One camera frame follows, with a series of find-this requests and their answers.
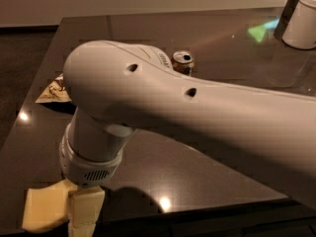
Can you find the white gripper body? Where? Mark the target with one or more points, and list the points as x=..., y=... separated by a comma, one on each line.
x=86, y=169

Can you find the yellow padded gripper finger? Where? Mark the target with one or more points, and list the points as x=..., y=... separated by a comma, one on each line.
x=66, y=185
x=84, y=207

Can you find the yellow wavy sponge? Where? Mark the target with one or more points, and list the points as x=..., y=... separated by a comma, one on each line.
x=45, y=209

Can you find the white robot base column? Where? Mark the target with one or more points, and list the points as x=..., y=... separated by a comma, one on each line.
x=301, y=29

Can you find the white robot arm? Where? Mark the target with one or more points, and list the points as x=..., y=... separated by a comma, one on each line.
x=119, y=88

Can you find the crumpled brown chip bag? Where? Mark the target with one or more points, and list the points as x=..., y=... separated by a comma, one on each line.
x=55, y=92

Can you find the orange soda can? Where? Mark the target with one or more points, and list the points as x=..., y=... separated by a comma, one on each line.
x=183, y=61

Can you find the dark box at table corner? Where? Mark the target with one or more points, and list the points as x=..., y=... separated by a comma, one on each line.
x=285, y=17

